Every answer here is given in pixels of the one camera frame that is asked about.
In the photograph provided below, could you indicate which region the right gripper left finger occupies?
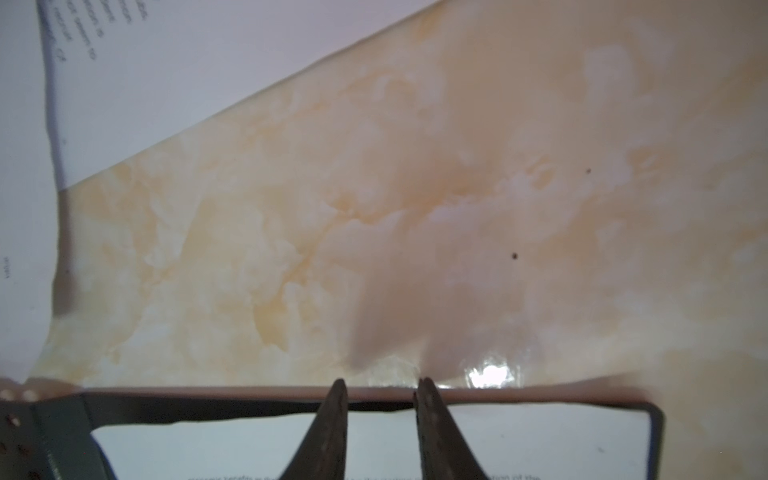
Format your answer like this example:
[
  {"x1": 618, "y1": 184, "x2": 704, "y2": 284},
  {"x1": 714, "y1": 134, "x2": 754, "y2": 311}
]
[{"x1": 279, "y1": 379, "x2": 348, "y2": 480}]

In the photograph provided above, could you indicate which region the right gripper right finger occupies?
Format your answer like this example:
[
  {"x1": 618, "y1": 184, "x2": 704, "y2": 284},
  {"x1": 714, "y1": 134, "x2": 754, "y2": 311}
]
[{"x1": 414, "y1": 378, "x2": 488, "y2": 480}]

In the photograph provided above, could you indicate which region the printed paper sheet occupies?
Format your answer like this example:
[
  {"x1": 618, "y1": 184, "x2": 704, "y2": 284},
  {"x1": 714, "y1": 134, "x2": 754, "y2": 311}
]
[{"x1": 92, "y1": 403, "x2": 652, "y2": 479}]

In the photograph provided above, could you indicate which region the orange and black folder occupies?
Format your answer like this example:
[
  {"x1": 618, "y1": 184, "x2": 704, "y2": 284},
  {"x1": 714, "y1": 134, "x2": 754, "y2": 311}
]
[{"x1": 1, "y1": 379, "x2": 665, "y2": 479}]

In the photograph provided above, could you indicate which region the back centre paper sheet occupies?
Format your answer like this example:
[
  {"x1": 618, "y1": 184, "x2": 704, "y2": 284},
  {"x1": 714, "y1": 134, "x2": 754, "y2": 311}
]
[{"x1": 1, "y1": 1, "x2": 59, "y2": 384}]

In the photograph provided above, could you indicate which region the back right paper sheet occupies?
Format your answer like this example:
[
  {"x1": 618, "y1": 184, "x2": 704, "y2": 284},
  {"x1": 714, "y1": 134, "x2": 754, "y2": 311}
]
[{"x1": 38, "y1": 0, "x2": 426, "y2": 189}]

